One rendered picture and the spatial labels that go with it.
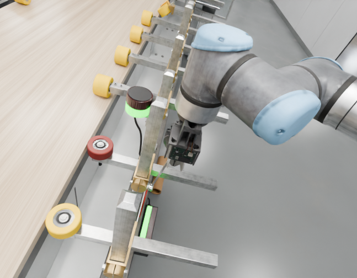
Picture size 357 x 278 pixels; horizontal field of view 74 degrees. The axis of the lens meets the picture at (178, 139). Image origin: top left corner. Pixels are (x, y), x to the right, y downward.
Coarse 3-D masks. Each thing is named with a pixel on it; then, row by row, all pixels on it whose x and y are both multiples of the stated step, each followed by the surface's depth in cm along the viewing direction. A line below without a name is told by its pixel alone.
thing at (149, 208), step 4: (148, 208) 86; (148, 212) 85; (148, 216) 84; (144, 220) 83; (148, 220) 83; (144, 224) 82; (144, 228) 81; (144, 232) 80; (140, 236) 79; (144, 236) 79
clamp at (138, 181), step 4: (152, 160) 80; (152, 164) 79; (136, 168) 76; (136, 172) 75; (148, 172) 76; (136, 176) 74; (148, 176) 75; (132, 180) 75; (136, 180) 74; (140, 180) 75; (144, 180) 74; (132, 184) 74; (136, 184) 73; (140, 184) 73; (144, 184) 74; (132, 188) 75; (136, 188) 75; (140, 188) 74; (144, 188) 74; (140, 192) 76
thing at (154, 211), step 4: (152, 208) 86; (156, 208) 87; (152, 212) 85; (156, 212) 86; (152, 216) 84; (152, 220) 83; (152, 224) 82; (148, 228) 81; (152, 228) 82; (148, 232) 80; (148, 236) 79
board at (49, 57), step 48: (48, 0) 135; (96, 0) 151; (144, 0) 172; (0, 48) 96; (48, 48) 104; (96, 48) 113; (0, 96) 79; (48, 96) 84; (96, 96) 90; (0, 144) 67; (48, 144) 71; (0, 192) 58; (48, 192) 61; (0, 240) 52
